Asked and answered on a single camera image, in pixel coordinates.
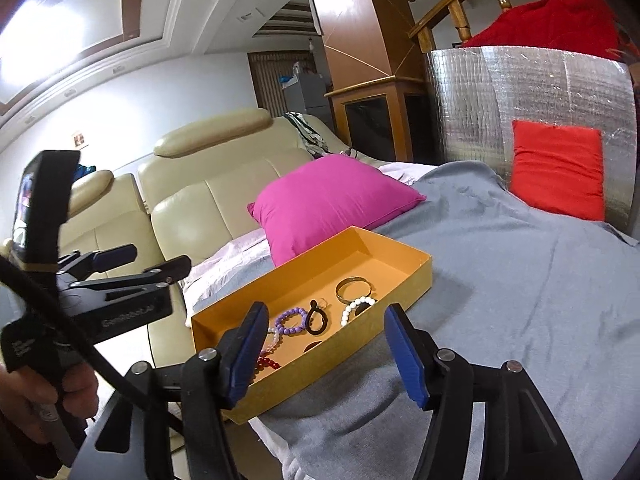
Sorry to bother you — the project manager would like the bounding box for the purple bead bracelet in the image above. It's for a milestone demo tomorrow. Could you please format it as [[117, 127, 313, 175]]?
[[273, 305, 309, 337]]

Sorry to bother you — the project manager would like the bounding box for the pink bead bracelet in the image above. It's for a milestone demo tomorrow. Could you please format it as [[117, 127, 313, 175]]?
[[258, 326, 286, 359]]

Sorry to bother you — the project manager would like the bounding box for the red bead bracelet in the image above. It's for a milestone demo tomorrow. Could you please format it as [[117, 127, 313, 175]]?
[[252, 351, 282, 376]]

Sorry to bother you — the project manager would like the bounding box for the black hair tie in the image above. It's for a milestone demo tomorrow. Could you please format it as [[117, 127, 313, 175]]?
[[304, 299, 330, 337]]

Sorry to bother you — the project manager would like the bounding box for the silver metal bangle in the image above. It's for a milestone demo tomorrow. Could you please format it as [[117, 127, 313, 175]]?
[[335, 276, 373, 306]]

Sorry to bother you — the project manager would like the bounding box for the orange cardboard box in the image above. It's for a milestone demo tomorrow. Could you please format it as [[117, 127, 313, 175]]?
[[192, 228, 433, 424]]

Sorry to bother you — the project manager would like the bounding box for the white bead bracelet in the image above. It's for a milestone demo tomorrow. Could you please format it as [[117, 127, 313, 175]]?
[[339, 294, 378, 328]]

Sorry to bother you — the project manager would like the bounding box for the person's left hand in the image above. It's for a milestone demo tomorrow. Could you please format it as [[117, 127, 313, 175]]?
[[1, 363, 99, 444]]

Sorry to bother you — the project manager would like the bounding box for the beige leather sofa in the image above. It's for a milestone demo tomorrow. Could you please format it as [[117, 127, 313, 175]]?
[[0, 106, 352, 369]]

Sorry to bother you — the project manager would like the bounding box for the pink pillow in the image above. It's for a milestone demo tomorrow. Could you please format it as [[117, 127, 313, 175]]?
[[247, 155, 434, 266]]

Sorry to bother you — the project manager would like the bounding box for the grey blanket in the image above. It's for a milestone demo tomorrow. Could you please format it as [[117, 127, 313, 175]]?
[[192, 160, 640, 480]]

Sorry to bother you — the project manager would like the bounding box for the wooden cabinet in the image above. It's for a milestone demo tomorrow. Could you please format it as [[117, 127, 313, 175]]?
[[326, 76, 438, 164]]

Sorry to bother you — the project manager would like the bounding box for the red pillow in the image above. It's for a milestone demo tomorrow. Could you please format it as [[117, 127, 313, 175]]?
[[510, 120, 605, 221]]

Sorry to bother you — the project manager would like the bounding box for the silver insulation sheet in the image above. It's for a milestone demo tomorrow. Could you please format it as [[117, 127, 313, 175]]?
[[425, 46, 639, 234]]

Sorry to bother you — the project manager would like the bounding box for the red blanket on railing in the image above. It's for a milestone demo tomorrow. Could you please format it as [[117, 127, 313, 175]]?
[[462, 0, 620, 61]]

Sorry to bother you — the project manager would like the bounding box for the black cable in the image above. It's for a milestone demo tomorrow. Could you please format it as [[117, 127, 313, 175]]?
[[0, 253, 187, 436]]

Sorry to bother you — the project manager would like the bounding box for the phone on gripper mount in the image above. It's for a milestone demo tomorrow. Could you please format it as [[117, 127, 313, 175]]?
[[11, 150, 80, 273]]

